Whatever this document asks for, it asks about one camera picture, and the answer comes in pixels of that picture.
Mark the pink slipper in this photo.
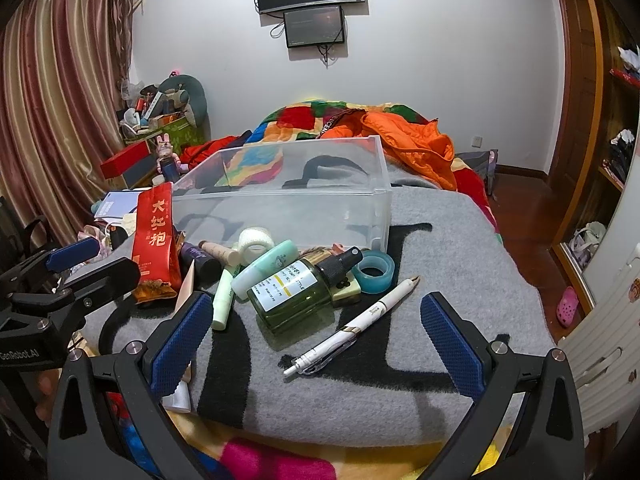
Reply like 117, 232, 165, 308
555, 286, 579, 328

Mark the teal tape roll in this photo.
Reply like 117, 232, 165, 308
352, 250, 395, 295

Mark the white cabinet door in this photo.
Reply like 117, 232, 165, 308
560, 154, 639, 434

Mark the striped red gold curtain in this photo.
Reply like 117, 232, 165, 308
1, 0, 134, 245

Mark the mint green bottle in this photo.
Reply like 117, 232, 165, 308
231, 240, 298, 301

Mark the grey green neck pillow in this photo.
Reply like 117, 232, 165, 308
158, 75, 207, 128

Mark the pink bunny toy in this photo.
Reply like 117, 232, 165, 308
155, 133, 189, 183

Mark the wooden shelf unit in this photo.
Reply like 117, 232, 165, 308
549, 0, 639, 313

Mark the clear plastic storage box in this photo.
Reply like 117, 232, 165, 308
172, 136, 392, 252

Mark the red clothing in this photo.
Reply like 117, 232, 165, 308
179, 136, 236, 171

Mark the green glass spray bottle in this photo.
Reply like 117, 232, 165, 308
247, 247, 363, 334

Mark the green cardboard box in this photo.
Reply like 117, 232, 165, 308
124, 117, 205, 155

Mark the small black monitor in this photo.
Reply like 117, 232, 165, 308
283, 6, 345, 49

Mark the beige foundation tube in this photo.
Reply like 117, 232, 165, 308
162, 262, 194, 414

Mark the left hand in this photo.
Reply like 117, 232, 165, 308
36, 370, 60, 426

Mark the beige stick red cap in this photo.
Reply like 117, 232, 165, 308
198, 240, 242, 266

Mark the colourful patchwork quilt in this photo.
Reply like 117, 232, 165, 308
247, 100, 498, 228

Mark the light green tube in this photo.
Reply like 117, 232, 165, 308
212, 266, 238, 330

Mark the orange down jacket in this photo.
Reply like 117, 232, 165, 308
321, 110, 458, 191

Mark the red long box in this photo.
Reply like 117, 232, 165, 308
100, 140, 151, 179

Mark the purple black spray bottle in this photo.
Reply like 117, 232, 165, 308
178, 242, 224, 288

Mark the red tea packet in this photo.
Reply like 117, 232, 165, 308
131, 182, 182, 304

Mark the blue notebook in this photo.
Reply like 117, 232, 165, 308
94, 190, 142, 220

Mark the white pen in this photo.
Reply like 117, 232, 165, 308
283, 276, 421, 379

